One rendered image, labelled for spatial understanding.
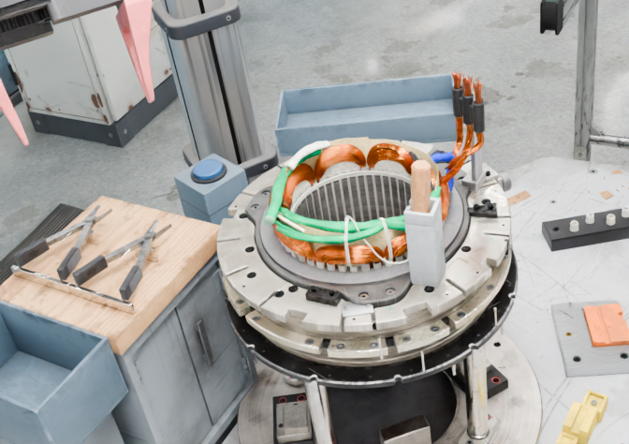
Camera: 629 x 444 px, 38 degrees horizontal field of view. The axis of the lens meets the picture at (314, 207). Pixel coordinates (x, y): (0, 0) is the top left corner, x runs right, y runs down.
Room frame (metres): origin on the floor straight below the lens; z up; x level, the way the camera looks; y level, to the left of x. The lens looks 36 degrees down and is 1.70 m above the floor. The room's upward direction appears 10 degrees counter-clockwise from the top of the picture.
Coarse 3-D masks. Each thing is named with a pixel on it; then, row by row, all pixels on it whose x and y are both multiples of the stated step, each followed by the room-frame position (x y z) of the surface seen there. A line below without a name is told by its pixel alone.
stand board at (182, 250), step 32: (96, 224) 0.90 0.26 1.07; (128, 224) 0.89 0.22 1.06; (160, 224) 0.88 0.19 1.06; (192, 224) 0.87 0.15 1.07; (64, 256) 0.85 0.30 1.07; (96, 256) 0.84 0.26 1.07; (128, 256) 0.83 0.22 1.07; (160, 256) 0.82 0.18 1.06; (192, 256) 0.81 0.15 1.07; (0, 288) 0.81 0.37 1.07; (32, 288) 0.80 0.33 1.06; (96, 288) 0.78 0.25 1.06; (160, 288) 0.76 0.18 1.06; (64, 320) 0.73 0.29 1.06; (96, 320) 0.73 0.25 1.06; (128, 320) 0.72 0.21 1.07
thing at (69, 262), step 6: (72, 252) 0.81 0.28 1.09; (78, 252) 0.82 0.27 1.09; (66, 258) 0.80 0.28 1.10; (72, 258) 0.81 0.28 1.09; (78, 258) 0.81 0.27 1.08; (60, 264) 0.79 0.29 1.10; (66, 264) 0.79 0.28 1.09; (72, 264) 0.80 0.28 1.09; (60, 270) 0.78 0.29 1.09; (66, 270) 0.79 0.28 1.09; (72, 270) 0.80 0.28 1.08; (60, 276) 0.79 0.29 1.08; (66, 276) 0.79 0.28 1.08
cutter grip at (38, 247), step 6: (42, 240) 0.85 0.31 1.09; (30, 246) 0.84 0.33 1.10; (36, 246) 0.84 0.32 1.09; (42, 246) 0.84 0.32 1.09; (48, 246) 0.85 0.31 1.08; (18, 252) 0.83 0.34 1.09; (24, 252) 0.83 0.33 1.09; (30, 252) 0.83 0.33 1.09; (36, 252) 0.84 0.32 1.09; (42, 252) 0.84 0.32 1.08; (18, 258) 0.82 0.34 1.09; (24, 258) 0.83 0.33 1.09; (30, 258) 0.83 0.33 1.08; (18, 264) 0.82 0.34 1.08; (24, 264) 0.82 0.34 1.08
